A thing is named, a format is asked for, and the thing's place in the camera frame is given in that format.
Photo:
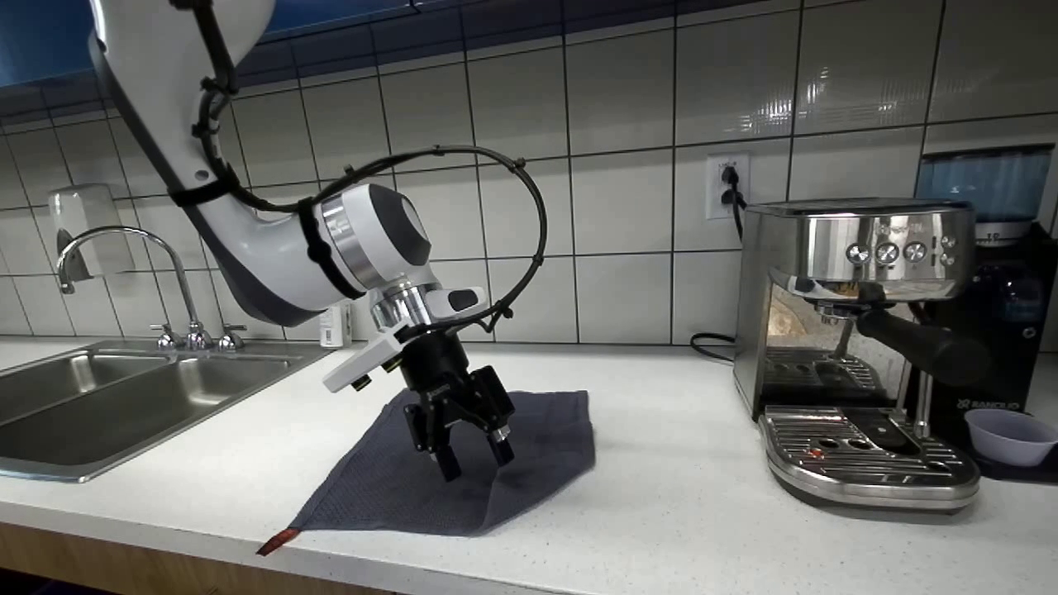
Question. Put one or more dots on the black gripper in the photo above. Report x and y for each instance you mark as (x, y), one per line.
(447, 390)

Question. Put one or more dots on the grey towel with red tag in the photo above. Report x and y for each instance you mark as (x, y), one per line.
(380, 485)

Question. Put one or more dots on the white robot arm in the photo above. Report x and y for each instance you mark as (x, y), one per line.
(173, 70)

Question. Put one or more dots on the clear soap pump bottle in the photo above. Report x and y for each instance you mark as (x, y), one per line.
(334, 326)

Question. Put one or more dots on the stainless steel espresso machine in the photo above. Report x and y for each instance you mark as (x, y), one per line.
(832, 359)

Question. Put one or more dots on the stainless steel sink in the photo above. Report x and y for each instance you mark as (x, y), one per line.
(85, 410)

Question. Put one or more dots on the small purple cup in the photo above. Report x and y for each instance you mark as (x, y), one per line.
(1011, 437)

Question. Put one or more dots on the black coffee grinder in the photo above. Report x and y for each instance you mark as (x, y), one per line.
(1011, 293)

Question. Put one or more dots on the white wall power outlet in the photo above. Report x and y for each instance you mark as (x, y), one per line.
(724, 180)

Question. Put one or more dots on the clear wall soap dispenser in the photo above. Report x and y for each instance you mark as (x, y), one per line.
(91, 210)

